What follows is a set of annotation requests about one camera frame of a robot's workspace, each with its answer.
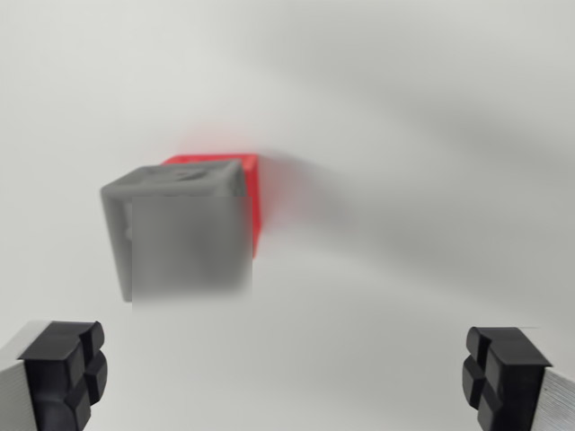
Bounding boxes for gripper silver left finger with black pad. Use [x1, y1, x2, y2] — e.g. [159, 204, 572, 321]
[0, 319, 110, 431]

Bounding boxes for red cube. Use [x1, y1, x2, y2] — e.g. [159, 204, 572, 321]
[161, 153, 263, 260]

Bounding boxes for grey embossed number cube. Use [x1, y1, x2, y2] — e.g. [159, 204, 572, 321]
[99, 160, 253, 303]

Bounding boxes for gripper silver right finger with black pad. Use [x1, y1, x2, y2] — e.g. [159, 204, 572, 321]
[460, 326, 575, 431]

